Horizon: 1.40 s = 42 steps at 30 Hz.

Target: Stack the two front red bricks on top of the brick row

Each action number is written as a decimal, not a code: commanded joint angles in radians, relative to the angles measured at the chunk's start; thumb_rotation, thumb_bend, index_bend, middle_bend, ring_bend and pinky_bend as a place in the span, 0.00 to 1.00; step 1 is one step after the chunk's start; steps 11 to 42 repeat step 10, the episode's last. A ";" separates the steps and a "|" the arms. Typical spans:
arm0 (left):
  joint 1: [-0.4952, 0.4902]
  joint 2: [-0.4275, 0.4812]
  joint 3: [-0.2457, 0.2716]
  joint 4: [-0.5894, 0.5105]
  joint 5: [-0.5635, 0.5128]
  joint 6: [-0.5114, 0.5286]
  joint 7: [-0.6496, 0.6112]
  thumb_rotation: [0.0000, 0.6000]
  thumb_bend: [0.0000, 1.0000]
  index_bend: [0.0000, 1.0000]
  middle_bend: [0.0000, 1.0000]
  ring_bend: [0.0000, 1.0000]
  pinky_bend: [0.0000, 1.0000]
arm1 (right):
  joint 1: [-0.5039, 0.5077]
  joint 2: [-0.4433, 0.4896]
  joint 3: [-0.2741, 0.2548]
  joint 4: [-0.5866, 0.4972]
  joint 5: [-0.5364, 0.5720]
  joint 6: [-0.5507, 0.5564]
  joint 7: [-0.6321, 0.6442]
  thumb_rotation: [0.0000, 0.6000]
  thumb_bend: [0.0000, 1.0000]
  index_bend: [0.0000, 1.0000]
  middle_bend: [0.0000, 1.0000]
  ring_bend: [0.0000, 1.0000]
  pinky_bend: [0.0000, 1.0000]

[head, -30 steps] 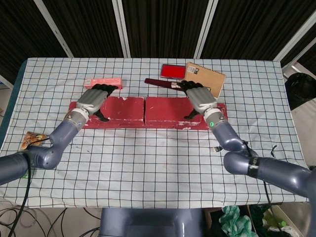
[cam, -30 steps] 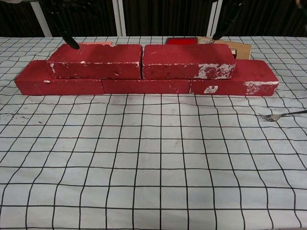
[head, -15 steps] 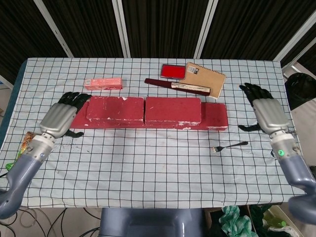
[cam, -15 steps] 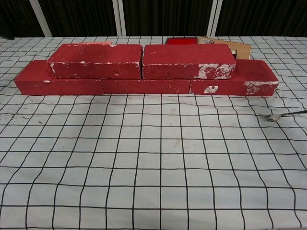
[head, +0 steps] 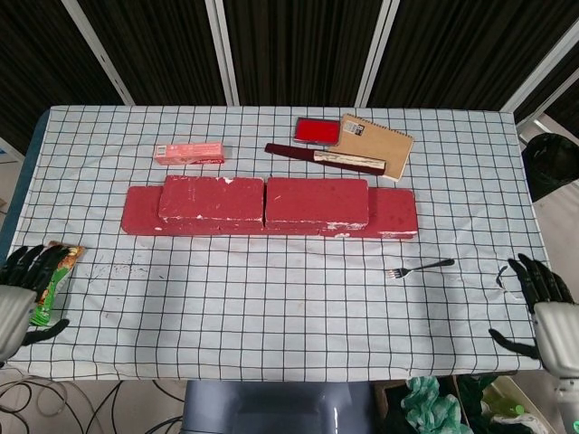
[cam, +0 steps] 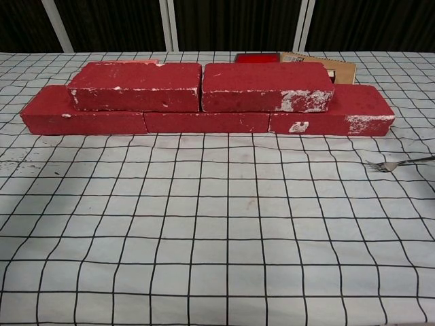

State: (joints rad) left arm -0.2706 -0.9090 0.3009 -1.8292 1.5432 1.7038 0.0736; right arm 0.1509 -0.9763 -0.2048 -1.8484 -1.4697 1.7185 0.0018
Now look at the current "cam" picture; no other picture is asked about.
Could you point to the red brick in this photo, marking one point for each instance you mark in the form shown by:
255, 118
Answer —
51, 115
204, 122
357, 105
136, 79
244, 79

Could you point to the checkered white tablecloth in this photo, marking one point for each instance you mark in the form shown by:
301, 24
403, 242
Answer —
217, 237

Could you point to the red ink pad tin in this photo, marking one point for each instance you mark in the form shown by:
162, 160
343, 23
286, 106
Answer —
258, 58

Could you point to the red toothpaste box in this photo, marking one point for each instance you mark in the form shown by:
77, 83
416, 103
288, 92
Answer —
136, 62

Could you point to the brown spiral notebook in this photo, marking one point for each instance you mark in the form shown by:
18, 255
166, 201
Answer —
340, 71

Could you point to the silver metal fork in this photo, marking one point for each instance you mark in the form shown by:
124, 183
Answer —
387, 166

